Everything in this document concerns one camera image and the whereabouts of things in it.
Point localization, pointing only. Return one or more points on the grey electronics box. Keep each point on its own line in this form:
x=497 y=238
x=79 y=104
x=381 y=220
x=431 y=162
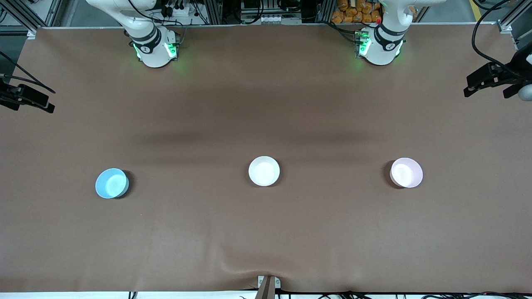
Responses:
x=264 y=12

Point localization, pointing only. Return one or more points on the white power strip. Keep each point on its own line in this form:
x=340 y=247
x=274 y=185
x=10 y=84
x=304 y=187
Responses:
x=176 y=9

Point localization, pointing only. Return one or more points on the orange snack bags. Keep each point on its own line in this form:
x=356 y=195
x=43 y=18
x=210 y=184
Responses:
x=353 y=12

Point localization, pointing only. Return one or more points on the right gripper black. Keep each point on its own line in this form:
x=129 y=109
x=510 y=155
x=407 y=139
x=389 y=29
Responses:
x=8 y=95

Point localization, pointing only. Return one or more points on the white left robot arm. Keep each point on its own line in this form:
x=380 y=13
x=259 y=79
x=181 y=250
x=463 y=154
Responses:
x=384 y=45

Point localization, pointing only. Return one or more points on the white bowl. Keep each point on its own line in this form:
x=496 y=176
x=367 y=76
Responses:
x=264 y=171

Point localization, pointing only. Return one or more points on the pink bowl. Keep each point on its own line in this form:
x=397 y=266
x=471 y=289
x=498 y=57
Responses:
x=406 y=172

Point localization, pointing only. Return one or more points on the metal table bracket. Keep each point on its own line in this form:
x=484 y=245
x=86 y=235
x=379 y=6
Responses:
x=267 y=286

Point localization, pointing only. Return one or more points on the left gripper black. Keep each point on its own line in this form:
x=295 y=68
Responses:
x=509 y=77

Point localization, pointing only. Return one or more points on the aluminium frame post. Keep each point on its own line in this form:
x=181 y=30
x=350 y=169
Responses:
x=509 y=23
x=25 y=16

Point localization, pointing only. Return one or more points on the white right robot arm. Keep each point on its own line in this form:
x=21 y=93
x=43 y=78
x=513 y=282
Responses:
x=151 y=54

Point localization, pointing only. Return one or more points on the brown table mat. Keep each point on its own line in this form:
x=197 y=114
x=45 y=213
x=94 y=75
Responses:
x=266 y=232

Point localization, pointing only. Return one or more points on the blue bowl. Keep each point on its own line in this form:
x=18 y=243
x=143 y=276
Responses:
x=111 y=183

